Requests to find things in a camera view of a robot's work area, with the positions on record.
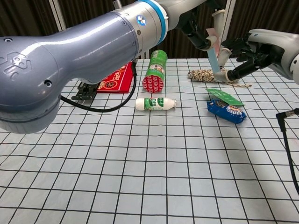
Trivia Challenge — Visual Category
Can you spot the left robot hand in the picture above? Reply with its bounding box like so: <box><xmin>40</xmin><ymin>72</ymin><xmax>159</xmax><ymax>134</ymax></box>
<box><xmin>166</xmin><ymin>0</ymin><xmax>227</xmax><ymax>50</ymax></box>

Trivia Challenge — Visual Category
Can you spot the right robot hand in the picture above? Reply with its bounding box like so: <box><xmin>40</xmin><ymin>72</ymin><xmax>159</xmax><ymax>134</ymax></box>
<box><xmin>214</xmin><ymin>28</ymin><xmax>299</xmax><ymax>83</ymax></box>

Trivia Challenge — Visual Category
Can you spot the pink paper strip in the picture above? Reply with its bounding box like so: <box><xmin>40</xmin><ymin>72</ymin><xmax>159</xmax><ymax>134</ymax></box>
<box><xmin>206</xmin><ymin>32</ymin><xmax>222</xmax><ymax>73</ymax></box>

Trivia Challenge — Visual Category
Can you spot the green paper card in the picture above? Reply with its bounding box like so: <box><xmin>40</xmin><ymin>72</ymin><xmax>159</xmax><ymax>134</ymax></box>
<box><xmin>205</xmin><ymin>88</ymin><xmax>245</xmax><ymax>107</ymax></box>

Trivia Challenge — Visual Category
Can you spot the green chip can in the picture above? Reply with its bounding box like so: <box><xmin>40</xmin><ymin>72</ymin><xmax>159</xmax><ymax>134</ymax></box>
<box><xmin>142</xmin><ymin>49</ymin><xmax>169</xmax><ymax>94</ymax></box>

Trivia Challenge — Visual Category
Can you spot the blue cookie pack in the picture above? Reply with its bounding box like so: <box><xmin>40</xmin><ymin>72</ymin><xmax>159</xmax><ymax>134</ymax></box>
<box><xmin>206</xmin><ymin>99</ymin><xmax>248</xmax><ymax>126</ymax></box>

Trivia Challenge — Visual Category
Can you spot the white bottle green label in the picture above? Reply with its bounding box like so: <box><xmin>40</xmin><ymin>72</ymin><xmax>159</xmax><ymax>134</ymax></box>
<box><xmin>135</xmin><ymin>97</ymin><xmax>177</xmax><ymax>112</ymax></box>

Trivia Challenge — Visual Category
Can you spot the red envelope pack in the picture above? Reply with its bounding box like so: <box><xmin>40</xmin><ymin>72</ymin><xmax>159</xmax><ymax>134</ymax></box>
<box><xmin>96</xmin><ymin>61</ymin><xmax>136</xmax><ymax>94</ymax></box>

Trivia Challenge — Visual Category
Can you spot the black folding stand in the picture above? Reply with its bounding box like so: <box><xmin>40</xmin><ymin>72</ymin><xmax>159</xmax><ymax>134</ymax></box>
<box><xmin>71</xmin><ymin>81</ymin><xmax>100</xmax><ymax>101</ymax></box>

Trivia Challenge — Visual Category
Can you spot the blue checkered tablecloth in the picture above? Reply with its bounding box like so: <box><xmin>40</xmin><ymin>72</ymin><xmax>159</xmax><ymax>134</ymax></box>
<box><xmin>0</xmin><ymin>57</ymin><xmax>299</xmax><ymax>224</ymax></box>

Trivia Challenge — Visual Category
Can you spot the braided rope bundle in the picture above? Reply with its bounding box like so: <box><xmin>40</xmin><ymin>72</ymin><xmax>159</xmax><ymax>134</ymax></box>
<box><xmin>187</xmin><ymin>68</ymin><xmax>253</xmax><ymax>88</ymax></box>

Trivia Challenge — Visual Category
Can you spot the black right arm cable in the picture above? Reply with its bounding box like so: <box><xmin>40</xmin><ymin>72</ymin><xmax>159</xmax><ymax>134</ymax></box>
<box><xmin>276</xmin><ymin>109</ymin><xmax>299</xmax><ymax>196</ymax></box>

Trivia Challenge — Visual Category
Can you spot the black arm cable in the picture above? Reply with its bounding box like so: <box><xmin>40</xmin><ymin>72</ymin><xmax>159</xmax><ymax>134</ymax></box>
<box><xmin>60</xmin><ymin>62</ymin><xmax>137</xmax><ymax>113</ymax></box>
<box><xmin>276</xmin><ymin>109</ymin><xmax>299</xmax><ymax>196</ymax></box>

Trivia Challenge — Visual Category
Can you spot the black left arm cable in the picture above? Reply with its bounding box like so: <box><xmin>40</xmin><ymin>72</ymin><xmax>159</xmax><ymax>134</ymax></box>
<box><xmin>60</xmin><ymin>62</ymin><xmax>137</xmax><ymax>113</ymax></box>

